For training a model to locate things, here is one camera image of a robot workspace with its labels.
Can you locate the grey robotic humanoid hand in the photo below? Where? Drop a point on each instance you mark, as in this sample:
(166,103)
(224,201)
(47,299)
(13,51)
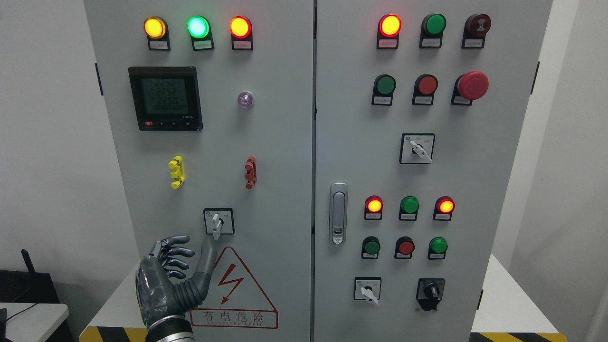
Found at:
(162,288)

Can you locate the door rotary selector switch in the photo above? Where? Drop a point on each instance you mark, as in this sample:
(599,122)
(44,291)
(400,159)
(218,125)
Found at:
(219,221)

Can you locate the silver black robot forearm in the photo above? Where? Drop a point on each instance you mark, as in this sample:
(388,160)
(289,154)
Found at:
(173,328)

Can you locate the yellow indicator light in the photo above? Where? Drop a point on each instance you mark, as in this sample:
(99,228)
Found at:
(157,34)

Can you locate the green lit indicator light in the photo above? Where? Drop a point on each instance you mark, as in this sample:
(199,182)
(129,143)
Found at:
(200,33)

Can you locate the red electrical hazard warning sticker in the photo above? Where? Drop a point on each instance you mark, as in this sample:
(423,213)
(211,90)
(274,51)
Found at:
(235,298)

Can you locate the yellow terminal clip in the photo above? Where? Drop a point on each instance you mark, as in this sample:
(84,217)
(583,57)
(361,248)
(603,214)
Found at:
(176,166)

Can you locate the black device with antenna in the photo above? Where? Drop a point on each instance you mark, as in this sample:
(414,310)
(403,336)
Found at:
(30,286)

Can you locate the white side table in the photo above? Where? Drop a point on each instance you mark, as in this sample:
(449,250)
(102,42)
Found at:
(36,324)

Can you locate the red terminal clip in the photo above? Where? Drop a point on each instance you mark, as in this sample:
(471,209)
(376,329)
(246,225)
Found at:
(251,172)

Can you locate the black digital power meter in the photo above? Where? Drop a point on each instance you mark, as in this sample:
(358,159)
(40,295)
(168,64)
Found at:
(166,98)

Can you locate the small clear purple lamp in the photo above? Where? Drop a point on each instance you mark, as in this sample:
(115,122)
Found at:
(245,100)

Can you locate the green push button lower left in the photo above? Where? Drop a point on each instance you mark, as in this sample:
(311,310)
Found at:
(370,247)

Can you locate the green push button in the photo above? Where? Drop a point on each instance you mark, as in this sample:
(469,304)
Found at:
(370,247)
(437,249)
(383,90)

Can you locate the red lit indicator lower left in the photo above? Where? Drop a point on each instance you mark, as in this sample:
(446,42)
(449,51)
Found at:
(373,208)

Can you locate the grey electrical control cabinet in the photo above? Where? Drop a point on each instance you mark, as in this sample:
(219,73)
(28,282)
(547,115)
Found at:
(311,73)

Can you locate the red push button lower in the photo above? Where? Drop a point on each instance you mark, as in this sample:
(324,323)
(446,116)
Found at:
(404,248)

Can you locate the red push button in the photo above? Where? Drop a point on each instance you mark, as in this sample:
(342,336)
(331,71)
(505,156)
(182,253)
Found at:
(424,90)
(404,248)

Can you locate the green indicator lower middle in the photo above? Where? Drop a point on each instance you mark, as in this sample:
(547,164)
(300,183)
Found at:
(408,210)

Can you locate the red lit indicator light left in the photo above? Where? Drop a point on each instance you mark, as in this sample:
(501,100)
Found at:
(241,33)

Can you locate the green push button lower right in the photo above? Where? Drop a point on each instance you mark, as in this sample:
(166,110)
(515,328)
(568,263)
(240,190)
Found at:
(437,249)

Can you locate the red lit indicator lower right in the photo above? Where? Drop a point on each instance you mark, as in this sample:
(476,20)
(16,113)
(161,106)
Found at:
(444,208)

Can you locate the green push button upper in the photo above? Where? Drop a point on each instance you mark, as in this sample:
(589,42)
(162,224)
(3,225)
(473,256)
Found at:
(383,90)

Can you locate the red push button upper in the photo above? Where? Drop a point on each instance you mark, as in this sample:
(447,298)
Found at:
(424,90)

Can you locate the red lit indicator top right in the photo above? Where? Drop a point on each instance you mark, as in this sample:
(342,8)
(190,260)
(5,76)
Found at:
(389,27)

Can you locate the white platform with hazard stripes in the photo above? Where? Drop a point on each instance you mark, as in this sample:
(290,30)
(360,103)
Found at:
(506,314)

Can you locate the red emergency stop button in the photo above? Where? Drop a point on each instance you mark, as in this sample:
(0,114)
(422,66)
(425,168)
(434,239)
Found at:
(469,87)

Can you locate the green indicator top right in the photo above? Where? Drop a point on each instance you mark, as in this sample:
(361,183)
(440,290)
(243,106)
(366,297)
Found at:
(432,29)

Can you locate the dark red buzzer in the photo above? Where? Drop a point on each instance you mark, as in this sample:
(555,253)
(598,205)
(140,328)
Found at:
(475,30)

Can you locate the silver door latch handle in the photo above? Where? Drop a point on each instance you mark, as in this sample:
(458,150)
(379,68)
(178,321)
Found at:
(338,212)

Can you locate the bottom white rotary selector switch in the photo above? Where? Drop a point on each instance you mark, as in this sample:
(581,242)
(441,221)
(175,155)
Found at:
(367,288)

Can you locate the black knob selector switch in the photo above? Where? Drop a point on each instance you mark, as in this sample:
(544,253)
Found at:
(429,292)

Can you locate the upper right rotary selector switch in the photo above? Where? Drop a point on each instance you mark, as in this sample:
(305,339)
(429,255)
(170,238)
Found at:
(417,148)

